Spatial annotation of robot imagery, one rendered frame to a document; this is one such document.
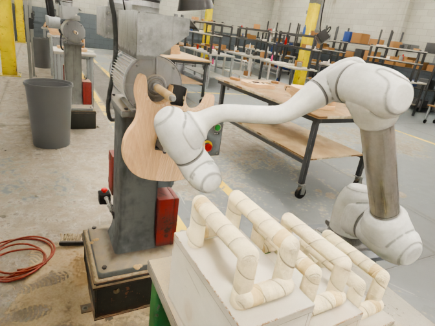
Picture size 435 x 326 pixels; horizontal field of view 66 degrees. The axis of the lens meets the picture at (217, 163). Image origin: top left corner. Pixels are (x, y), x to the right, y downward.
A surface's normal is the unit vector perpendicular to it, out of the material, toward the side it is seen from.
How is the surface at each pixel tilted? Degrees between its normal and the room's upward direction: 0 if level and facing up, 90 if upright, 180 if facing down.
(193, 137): 86
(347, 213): 84
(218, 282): 0
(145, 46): 90
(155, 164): 87
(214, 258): 0
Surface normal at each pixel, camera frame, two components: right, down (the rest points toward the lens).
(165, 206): 0.44, 0.39
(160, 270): 0.13, -0.92
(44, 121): 0.11, 0.44
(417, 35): -0.89, 0.06
